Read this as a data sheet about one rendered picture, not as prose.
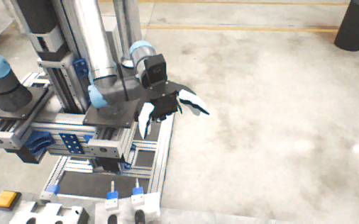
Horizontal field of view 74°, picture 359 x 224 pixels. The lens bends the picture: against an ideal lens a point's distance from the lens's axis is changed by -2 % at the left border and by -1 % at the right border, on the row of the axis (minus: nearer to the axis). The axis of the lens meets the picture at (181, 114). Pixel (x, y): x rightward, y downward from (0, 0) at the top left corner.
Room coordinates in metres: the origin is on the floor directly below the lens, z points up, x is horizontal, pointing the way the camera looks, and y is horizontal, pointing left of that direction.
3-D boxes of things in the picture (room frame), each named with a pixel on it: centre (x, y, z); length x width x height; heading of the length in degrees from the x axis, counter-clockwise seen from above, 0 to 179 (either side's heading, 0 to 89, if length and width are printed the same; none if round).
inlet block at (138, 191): (0.48, 0.19, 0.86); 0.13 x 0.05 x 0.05; 11
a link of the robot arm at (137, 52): (0.61, 0.11, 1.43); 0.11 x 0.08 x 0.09; 20
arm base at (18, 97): (0.86, 0.82, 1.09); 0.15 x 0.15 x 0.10
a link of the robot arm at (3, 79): (0.87, 0.82, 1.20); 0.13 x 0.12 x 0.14; 59
